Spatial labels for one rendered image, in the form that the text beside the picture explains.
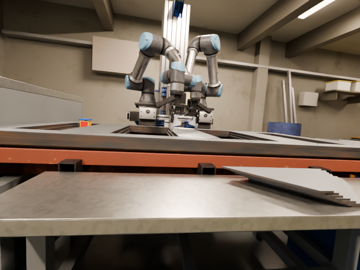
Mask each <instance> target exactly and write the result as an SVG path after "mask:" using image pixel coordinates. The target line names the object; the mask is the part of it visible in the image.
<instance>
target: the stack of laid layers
mask: <svg viewBox="0 0 360 270"><path fill-rule="evenodd" d="M79 127H80V123H67V124H55V125H43V126H31V127H19V128H14V129H36V130H57V131H59V130H66V129H72V128H79ZM198 131H201V132H204V133H207V134H210V135H213V136H216V137H229V138H233V139H240V140H261V141H275V140H270V139H265V138H259V137H254V136H250V135H246V134H241V133H236V132H231V131H215V130H198ZM130 132H142V133H163V134H167V136H175V137H182V136H178V135H176V134H175V133H174V132H171V130H170V128H167V127H147V126H127V127H124V128H122V129H120V130H117V131H114V132H112V133H121V134H129V133H130ZM260 134H266V135H270V136H276V137H282V138H288V139H295V140H301V141H307V142H311V143H317V144H336V143H332V142H325V141H318V140H311V139H304V138H297V137H290V136H283V135H279V134H272V133H260ZM185 138H190V137H185ZM192 139H197V138H192ZM216 139H220V138H213V139H200V140H182V139H160V138H137V137H115V136H93V135H81V134H58V133H36V132H13V131H0V144H7V145H34V146H62V147H90V148H117V149H145V150H160V151H187V152H214V153H242V154H269V155H297V156H325V157H340V158H360V148H351V147H329V146H307V145H284V144H262V143H250V142H227V141H208V140H216ZM205 140H206V141H205ZM337 145H342V144H337Z"/></svg>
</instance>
